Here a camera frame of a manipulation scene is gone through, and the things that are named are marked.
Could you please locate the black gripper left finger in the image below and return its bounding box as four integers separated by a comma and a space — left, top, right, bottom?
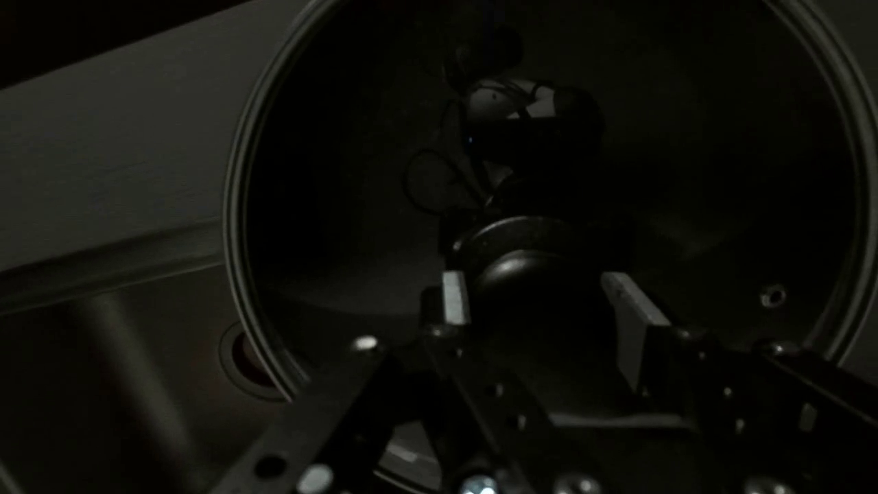
210, 266, 560, 494

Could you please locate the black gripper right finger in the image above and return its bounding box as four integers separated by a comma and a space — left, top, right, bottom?
598, 269, 878, 494

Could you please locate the glass lid with black knob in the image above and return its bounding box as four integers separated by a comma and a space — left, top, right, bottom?
222, 0, 878, 490

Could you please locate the black cooking pot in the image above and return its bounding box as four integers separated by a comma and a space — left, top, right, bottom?
218, 0, 878, 494

